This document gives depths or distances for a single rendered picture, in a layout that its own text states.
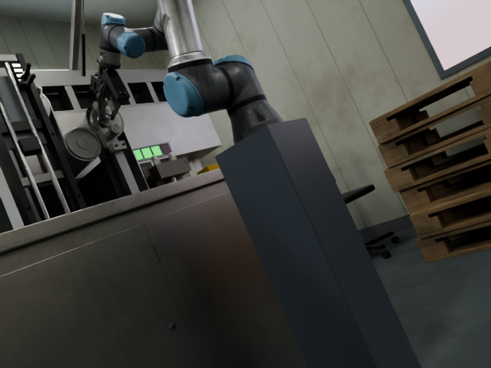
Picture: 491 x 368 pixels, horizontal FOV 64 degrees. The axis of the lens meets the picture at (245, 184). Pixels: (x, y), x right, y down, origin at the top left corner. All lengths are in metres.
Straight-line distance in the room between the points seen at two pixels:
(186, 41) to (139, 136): 1.08
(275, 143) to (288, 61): 3.02
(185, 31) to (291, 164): 0.42
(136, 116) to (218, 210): 0.91
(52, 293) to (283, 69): 3.31
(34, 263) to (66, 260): 0.07
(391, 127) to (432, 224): 0.61
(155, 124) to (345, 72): 2.05
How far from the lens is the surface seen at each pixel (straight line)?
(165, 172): 1.56
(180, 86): 0.99
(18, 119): 1.34
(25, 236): 1.01
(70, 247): 1.06
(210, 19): 4.57
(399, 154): 2.49
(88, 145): 1.50
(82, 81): 2.06
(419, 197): 2.55
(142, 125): 2.09
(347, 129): 3.70
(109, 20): 1.42
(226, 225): 1.35
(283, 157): 0.97
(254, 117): 1.06
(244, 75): 1.09
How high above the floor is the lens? 0.73
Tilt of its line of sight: 3 degrees up
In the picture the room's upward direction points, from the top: 24 degrees counter-clockwise
